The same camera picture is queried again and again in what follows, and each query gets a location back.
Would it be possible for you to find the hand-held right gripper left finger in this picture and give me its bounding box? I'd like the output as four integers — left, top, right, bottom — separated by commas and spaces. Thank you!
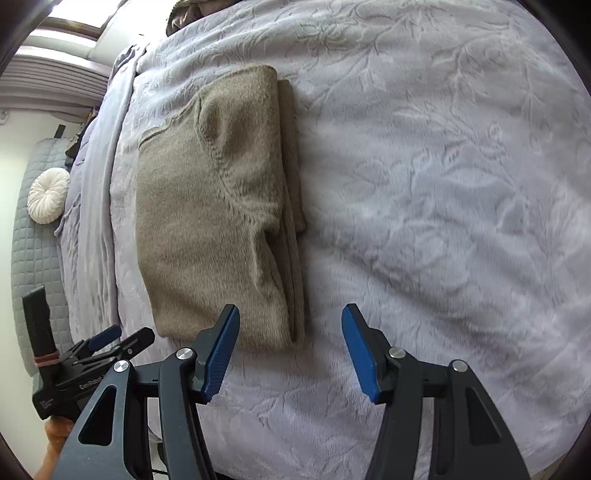
53, 303, 241, 480

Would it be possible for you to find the lavender embossed blanket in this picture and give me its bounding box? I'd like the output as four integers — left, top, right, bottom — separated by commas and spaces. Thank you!
55, 0, 591, 480

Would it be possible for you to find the grey duvet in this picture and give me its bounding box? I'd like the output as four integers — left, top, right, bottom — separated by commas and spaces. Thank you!
55, 44, 153, 324

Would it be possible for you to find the grey quilted headboard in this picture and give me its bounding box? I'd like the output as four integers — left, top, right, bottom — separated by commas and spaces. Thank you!
10, 137, 88, 416

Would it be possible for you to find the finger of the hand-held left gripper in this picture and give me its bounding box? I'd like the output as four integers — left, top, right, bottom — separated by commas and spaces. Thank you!
71, 324, 123, 359
76, 327, 156, 373

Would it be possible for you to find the white window blind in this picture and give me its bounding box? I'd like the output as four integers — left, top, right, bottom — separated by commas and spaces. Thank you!
0, 44, 114, 123

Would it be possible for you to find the white round cushion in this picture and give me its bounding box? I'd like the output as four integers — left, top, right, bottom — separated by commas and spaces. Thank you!
27, 168, 71, 225

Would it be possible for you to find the taupe knitted sweater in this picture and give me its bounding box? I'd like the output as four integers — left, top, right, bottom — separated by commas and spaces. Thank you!
135, 64, 309, 352

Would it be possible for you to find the person's left hand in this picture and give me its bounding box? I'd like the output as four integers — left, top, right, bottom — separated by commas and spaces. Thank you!
34, 415, 77, 478

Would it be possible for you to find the brown cloth pile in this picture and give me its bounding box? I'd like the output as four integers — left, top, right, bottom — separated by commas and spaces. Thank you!
166, 0, 222, 35

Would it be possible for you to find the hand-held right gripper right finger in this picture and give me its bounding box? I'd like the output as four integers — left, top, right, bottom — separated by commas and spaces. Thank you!
341, 303, 533, 480

